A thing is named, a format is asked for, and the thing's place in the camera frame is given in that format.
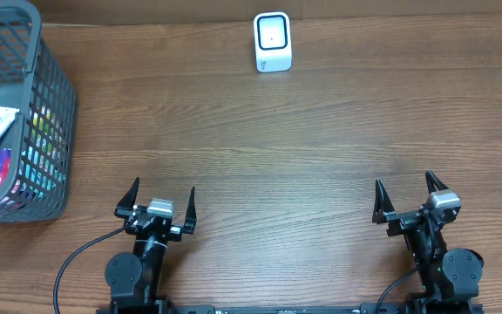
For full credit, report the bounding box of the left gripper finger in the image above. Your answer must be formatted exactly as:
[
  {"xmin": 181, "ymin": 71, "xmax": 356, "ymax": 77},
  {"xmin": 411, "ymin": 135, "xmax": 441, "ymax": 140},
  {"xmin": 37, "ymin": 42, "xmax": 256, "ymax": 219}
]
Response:
[
  {"xmin": 183, "ymin": 187, "xmax": 197, "ymax": 235},
  {"xmin": 116, "ymin": 177, "xmax": 139, "ymax": 209}
]

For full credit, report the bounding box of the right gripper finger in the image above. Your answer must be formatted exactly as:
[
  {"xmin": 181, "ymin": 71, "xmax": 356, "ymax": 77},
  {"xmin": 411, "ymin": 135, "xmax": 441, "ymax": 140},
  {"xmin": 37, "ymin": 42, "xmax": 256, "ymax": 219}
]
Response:
[
  {"xmin": 424, "ymin": 170, "xmax": 448, "ymax": 194},
  {"xmin": 372, "ymin": 179, "xmax": 396, "ymax": 224}
]

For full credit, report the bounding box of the teal tissue pack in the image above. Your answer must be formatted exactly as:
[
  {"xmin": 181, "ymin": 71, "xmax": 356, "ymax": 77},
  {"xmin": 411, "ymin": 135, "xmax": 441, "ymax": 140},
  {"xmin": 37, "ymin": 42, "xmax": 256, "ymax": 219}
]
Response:
[{"xmin": 19, "ymin": 147, "xmax": 66, "ymax": 198}]

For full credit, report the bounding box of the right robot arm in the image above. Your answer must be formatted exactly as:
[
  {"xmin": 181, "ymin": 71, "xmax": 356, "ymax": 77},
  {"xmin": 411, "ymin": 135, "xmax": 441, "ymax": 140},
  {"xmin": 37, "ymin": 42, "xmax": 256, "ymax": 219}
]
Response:
[{"xmin": 372, "ymin": 170, "xmax": 485, "ymax": 313}]

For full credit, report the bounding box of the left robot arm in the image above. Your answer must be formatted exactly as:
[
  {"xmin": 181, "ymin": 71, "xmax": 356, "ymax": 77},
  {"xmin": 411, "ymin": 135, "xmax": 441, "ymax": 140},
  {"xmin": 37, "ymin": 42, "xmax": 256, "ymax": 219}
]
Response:
[{"xmin": 105, "ymin": 179, "xmax": 197, "ymax": 314}]

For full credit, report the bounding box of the white barcode scanner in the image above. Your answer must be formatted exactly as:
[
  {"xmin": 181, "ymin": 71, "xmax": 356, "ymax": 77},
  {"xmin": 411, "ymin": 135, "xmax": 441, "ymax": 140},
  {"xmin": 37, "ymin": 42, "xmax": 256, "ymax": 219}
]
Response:
[{"xmin": 253, "ymin": 11, "xmax": 293, "ymax": 73}]

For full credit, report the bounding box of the grey plastic shopping basket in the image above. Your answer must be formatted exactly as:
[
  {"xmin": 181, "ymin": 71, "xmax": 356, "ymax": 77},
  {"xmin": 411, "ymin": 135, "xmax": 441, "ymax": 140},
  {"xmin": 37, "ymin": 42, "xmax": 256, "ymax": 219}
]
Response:
[{"xmin": 0, "ymin": 1, "xmax": 78, "ymax": 223}]

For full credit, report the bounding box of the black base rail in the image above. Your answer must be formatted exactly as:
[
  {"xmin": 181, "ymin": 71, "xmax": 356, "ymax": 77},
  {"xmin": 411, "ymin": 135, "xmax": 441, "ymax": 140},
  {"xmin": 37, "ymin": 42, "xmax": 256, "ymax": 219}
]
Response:
[{"xmin": 96, "ymin": 303, "xmax": 485, "ymax": 314}]

